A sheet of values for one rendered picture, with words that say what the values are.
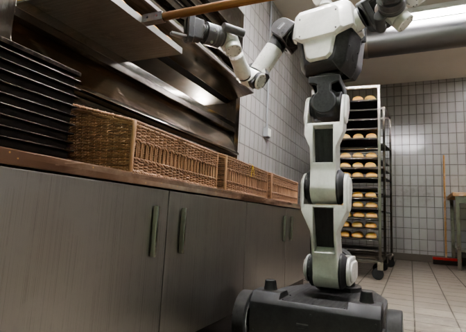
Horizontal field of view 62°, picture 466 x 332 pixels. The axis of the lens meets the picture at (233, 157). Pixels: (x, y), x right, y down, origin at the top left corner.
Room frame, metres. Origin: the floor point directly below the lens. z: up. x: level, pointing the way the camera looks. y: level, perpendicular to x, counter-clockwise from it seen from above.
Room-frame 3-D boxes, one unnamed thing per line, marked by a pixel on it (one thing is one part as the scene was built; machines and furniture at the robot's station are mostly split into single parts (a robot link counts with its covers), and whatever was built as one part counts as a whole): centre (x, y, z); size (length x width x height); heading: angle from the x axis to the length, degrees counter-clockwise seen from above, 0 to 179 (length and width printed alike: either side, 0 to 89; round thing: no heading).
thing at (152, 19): (1.35, 0.32, 1.20); 0.09 x 0.04 x 0.03; 65
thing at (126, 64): (2.03, 0.40, 1.16); 1.80 x 0.06 x 0.04; 155
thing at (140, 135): (1.38, 0.38, 0.72); 0.56 x 0.49 x 0.28; 157
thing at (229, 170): (1.93, 0.13, 0.72); 0.56 x 0.49 x 0.28; 156
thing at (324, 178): (1.60, -0.39, 0.78); 0.18 x 0.15 x 0.47; 65
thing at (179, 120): (2.02, 0.38, 1.02); 1.79 x 0.11 x 0.19; 155
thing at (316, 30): (1.63, -0.42, 1.27); 0.34 x 0.30 x 0.36; 52
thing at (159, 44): (1.44, 0.53, 1.19); 0.55 x 0.36 x 0.03; 155
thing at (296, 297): (1.68, -0.43, 0.19); 0.64 x 0.52 x 0.33; 155
